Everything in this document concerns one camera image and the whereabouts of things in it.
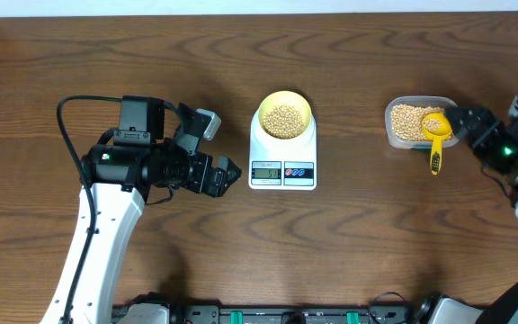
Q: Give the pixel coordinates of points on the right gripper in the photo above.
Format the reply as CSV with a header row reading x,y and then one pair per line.
x,y
469,126

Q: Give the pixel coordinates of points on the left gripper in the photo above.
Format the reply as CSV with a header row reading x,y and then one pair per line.
x,y
213,184

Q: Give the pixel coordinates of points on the yellow measuring scoop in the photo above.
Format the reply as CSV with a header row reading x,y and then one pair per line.
x,y
437,140

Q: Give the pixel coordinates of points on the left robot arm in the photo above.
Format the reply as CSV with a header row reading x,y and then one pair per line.
x,y
155,145

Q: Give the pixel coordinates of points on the soybeans in scoop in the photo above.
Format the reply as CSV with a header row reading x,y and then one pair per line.
x,y
432,125

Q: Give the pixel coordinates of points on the white digital kitchen scale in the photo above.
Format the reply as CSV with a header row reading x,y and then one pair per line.
x,y
282,164

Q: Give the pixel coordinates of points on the soybeans in bowl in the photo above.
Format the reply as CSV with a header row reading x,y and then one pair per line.
x,y
284,122

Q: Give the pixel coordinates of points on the pale yellow bowl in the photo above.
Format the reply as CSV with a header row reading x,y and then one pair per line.
x,y
287,98

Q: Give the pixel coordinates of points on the clear plastic container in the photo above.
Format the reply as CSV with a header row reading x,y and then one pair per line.
x,y
415,100

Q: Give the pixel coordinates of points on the soybeans pile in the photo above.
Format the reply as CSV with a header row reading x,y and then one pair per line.
x,y
406,121

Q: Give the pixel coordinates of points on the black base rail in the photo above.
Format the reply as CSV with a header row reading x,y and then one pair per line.
x,y
387,307

